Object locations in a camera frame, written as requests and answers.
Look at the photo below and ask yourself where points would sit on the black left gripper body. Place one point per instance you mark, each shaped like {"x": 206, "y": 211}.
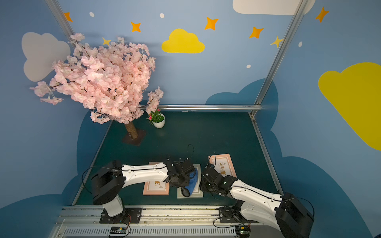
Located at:
{"x": 184, "y": 178}

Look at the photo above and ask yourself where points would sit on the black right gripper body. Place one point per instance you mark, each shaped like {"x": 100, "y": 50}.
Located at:
{"x": 205, "y": 181}

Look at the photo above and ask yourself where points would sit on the grey-green picture frame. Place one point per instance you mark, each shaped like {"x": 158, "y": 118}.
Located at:
{"x": 197, "y": 193}

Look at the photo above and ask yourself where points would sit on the blue black-edged cloth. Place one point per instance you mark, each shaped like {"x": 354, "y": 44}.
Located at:
{"x": 188, "y": 190}

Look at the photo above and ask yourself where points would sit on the pink picture frame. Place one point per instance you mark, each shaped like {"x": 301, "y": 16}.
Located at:
{"x": 158, "y": 188}
{"x": 223, "y": 164}

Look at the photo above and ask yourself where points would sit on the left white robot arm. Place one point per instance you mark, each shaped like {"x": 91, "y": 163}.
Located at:
{"x": 111, "y": 179}

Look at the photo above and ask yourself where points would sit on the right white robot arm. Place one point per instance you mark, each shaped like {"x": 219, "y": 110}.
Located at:
{"x": 285, "y": 213}

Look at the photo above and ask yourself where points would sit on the white pot with plant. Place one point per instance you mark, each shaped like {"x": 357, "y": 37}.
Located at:
{"x": 157, "y": 119}

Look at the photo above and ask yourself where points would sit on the pink blossom artificial tree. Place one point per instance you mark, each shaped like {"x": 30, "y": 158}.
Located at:
{"x": 109, "y": 81}

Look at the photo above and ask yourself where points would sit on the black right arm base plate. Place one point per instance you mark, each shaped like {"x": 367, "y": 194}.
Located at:
{"x": 232, "y": 214}

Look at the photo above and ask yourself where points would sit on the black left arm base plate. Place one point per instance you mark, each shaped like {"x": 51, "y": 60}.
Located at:
{"x": 129, "y": 215}

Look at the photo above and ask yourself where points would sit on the aluminium mounting rail front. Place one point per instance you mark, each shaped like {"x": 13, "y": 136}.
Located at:
{"x": 195, "y": 221}

